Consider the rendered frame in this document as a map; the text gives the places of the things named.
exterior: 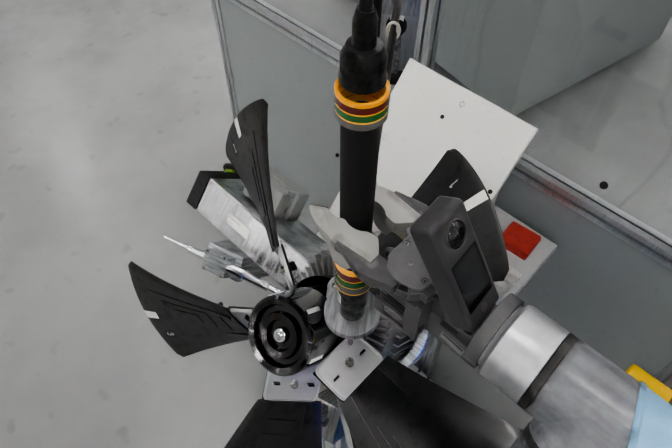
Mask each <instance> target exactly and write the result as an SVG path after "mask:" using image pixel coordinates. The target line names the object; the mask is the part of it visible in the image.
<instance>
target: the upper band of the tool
mask: <svg viewBox="0 0 672 448"><path fill-rule="evenodd" d="M339 86H340V84H339V81H338V78H337V79H336V81H335V84H334V93H335V96H336V97H337V99H338V100H339V101H340V102H341V103H343V104H344V105H347V106H349V107H352V108H357V109H369V108H374V107H377V106H379V105H381V104H383V103H384V102H385V101H386V100H387V99H388V97H389V95H390V88H391V87H390V83H389V81H388V80H387V83H386V85H385V88H386V90H385V89H384V88H383V89H381V90H380V91H379V92H376V93H373V94H367V95H356V94H354V93H351V92H348V91H347V90H345V89H344V88H342V87H341V86H340V87H339ZM338 87H339V88H338ZM344 90H345V91H344ZM342 91H343V92H342ZM341 92H342V93H341ZM380 92H381V94H380ZM351 95H353V96H351ZM368 95H370V96H368ZM347 96H349V97H347ZM372 96H373V97H372ZM345 97H346V98H345ZM375 97H376V98H375ZM377 98H378V99H377ZM353 101H368V102H369V103H357V102H353ZM337 107H338V106H337ZM338 108H339V107H338ZM339 109H340V108H339ZM340 110H341V109H340ZM383 110H384V109H383ZM383 110H382V111H383ZM341 111H343V110H341ZM382 111H380V112H382ZM343 112H344V113H346V114H349V115H352V116H357V117H368V116H373V115H376V114H378V113H380V112H378V113H376V114H372V115H366V116H359V115H353V114H350V113H347V112H345V111H343ZM337 115H338V114H337ZM338 116H339V115H338ZM339 117H340V116H339ZM340 118H342V117H340ZM382 118H384V117H382ZM382 118H381V119H382ZM342 119H343V118H342ZM381 119H379V120H381ZM343 120H345V119H343ZM379 120H377V121H379ZM345 121H347V120H345ZM377 121H374V122H371V123H354V122H350V121H347V122H349V123H353V124H359V125H366V124H372V123H375V122H377Z"/></svg>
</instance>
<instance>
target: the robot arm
mask: <svg viewBox="0 0 672 448"><path fill-rule="evenodd" d="M309 212H310V215H311V218H312V220H313V223H314V225H315V226H316V228H317V229H318V231H319V232H320V233H321V235H322V236H323V238H324V239H325V240H326V241H327V244H328V247H329V250H330V253H331V257H332V259H333V260H334V262H335V263H336V264H337V265H338V266H340V267H342V268H344V269H349V268H351V270H352V271H353V273H354V274H355V275H356V276H357V277H358V278H359V279H360V280H361V281H362V282H364V283H365V284H367V285H368V286H370V287H372V288H379V289H380V296H379V295H378V294H376V295H375V298H374V308H375V309H377V310H378V311H379V312H380V313H381V314H383V315H384V316H385V317H386V318H387V319H389V320H390V321H391V322H392V323H393V324H395V325H396V326H397V327H398V328H399V329H401V330H402V331H403V332H404V333H405V334H407V335H408V336H409V337H410V338H411V339H413V340H414V339H415V338H416V337H417V336H418V335H419V334H420V333H421V332H422V331H423V330H427V331H428V332H429V333H431V334H432V335H433V336H434V337H436V338H437V339H438V340H439V341H440V342H442V343H443V344H444V345H445V346H447V347H448V348H449V349H450V350H451V351H453V352H454V353H455V354H456V355H458V356H459V357H460V358H461V359H463V360H464V361H465V362H466V363H467V364H469V365H470V366H471V367H472V368H474V369H475V368H476V366H478V365H480V368H479V373H480V374H481V375H482V376H483V377H484V378H486V379H487V380H488V381H489V382H490V383H492V384H493V385H494V386H495V387H497V388H498V389H499V390H500V391H501V392H503V393H504V394H505V395H506V396H508V397H509V398H510V399H511V400H513V401H514V402H515V403H517V402H518V401H519V400H520V401H519V402H518V405H519V406H520V407H522V408H523V409H524V410H525V411H527V412H528V413H529V414H530V415H531V416H533V417H534V418H533V419H532V421H530V422H529V423H528V425H527V426H526V427H525V429H524V430H523V431H522V432H521V434H520V435H519V436H518V438H517V439H516V440H515V442H514V443H513V444H512V446H511V447H510V448H672V406H671V405H670V404H669V403H668V402H666V401H665V400H664V399H662V398H661V397H660V396H659V395H657V394H656V393H655V392H654V391H652V390H651V389H650V388H648V387H647V384H646V383H644V382H643V381H640V382H639V381H638V380H637V379H635V378H634V377H632V376H631V375H630V374H628V373H627V372H625V371H624V370H623V369H621V368H620V367H618V366H617V365H616V364H614V363H613V362H611V361H610V360H609V359H607V358H606V357H604V356H603V355H602V354H600V353H599V352H597V351H596V350H595V349H593V348H592V347H590V346H589V345H587V344H586V343H585V342H583V341H582V340H580V339H579V338H577V337H576V336H575V335H573V334H572V333H570V332H569V331H568V330H566V329H565V328H563V327H562V326H561V325H559V324H558V322H557V321H555V320H552V319H551V318H549V317H548V316H547V315H545V314H544V313H543V312H541V311H540V310H538V309H537V308H536V307H534V306H533V305H527V306H526V307H523V306H524V303H525V302H524V301H523V300H521V299H520V298H518V297H517V296H516V295H514V294H513V293H510V294H508V295H507V296H506V297H505V298H504V299H503V300H502V301H501V302H500V303H499V304H498V305H496V304H495V303H496V302H497V300H498V299H499V295H498V293H497V290H496V288H495V285H494V282H493V280H492V277H491V274H490V272H489V269H488V266H487V264H486V261H485V258H484V256H483V253H482V251H481V248H480V245H479V243H478V240H477V237H476V235H475V232H474V229H473V227H472V224H471V221H470V219H469V216H468V214H467V211H466V208H465V206H464V203H463V201H462V200H461V199H459V198H455V197H448V196H439V197H437V199H436V200H435V201H434V202H433V203H432V204H431V205H430V206H427V205H426V204H424V203H422V202H420V201H418V200H416V199H413V198H411V197H409V196H407V195H404V194H402V193H400V192H398V191H394V192H393V191H391V190H389V189H387V188H384V187H381V186H378V185H376V190H375V202H374V213H373V221H374V223H375V225H376V227H377V228H378V229H379V230H380V231H381V232H382V233H383V234H385V235H387V234H389V233H390V232H394V233H396V234H397V235H398V236H399V237H400V238H401V239H403V241H402V242H401V243H400V244H399V245H398V246H397V247H396V248H393V247H387V248H386V249H385V256H384V257H385V259H386V260H387V261H386V260H385V259H384V258H383V257H382V256H381V255H379V243H378V238H377V237H376V236H374V235H373V234H371V233H369V232H367V231H359V230H356V229H354V228H352V227H351V226H350V225H349V224H348V223H347V221H346V220H345V219H343V218H339V217H337V216H335V215H333V214H332V213H331V212H330V210H329V208H328V207H327V206H321V205H315V204H311V205H310V206H309ZM385 306H386V307H387V308H388V309H389V310H391V311H392V312H393V313H394V314H396V315H397V316H398V317H399V318H400V319H402V320H403V321H404V324H403V325H401V324H400V323H399V322H398V321H397V320H395V319H394V318H393V317H392V316H390V315H389V314H388V313H387V312H386V311H384V307H385ZM569 333H570V334H569ZM568 334H569V335H568ZM567 336H568V337H567ZM566 337H567V338H566ZM563 341H564V342H563ZM560 345H561V346H560ZM558 348H559V349H558ZM557 349H558V350H557ZM549 360H550V361H549ZM537 376H538V377H537ZM527 389H528V390H527ZM525 392H526V393H525ZM524 393H525V394H524ZM521 397H522V398H521ZM520 398H521V399H520Z"/></svg>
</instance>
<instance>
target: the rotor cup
mask: <svg viewBox="0 0 672 448"><path fill-rule="evenodd" d="M331 278H333V276H330V275H315V276H311V277H307V278H305V279H303V280H301V281H300V282H298V283H297V284H296V286H295V288H294V289H291V290H288V291H284V292H280V293H276V294H273V295H269V296H267V297H265V298H263V299H262V300H261V301H260V302H258V303H257V304H256V306H255V307H254V309H253V310H252V312H251V315H250V318H249V322H248V338H249V343H250V347H251V349H252V352H253V354H254V356H255V358H256V359H257V361H258V362H259V363H260V364H261V365H262V366H263V367H264V368H265V369H266V370H267V371H269V372H270V373H272V374H275V375H278V376H293V375H296V374H298V373H300V372H302V371H304V370H307V369H309V368H311V367H313V366H315V365H317V364H319V363H321V362H322V361H323V360H324V359H325V358H326V357H327V356H328V355H329V354H330V353H331V352H332V351H333V350H334V349H335V348H336V347H337V346H338V345H339V344H340V343H341V342H342V341H343V340H344V339H345V338H342V337H339V336H337V335H336V334H334V333H333V332H332V331H331V330H330V329H329V327H328V326H327V324H326V322H325V318H322V315H323V314H324V305H325V302H326V301H325V299H326V294H327V285H328V282H329V281H330V280H331ZM317 306H319V308H320V311H317V312H314V313H311V314H308V312H307V311H306V310H308V309H311V308H314V307H317ZM278 328H281V329H282V330H283V331H284V332H285V336H286V337H285V340H284V342H282V343H279V342H277V341H276V340H275V338H274V331H275V330H276V329H278ZM321 355H323V357H322V358H321V359H320V360H317V361H315V362H313V363H311V364H309V363H310V362H311V360H312V359H315V358H317V357H319V356H321Z"/></svg>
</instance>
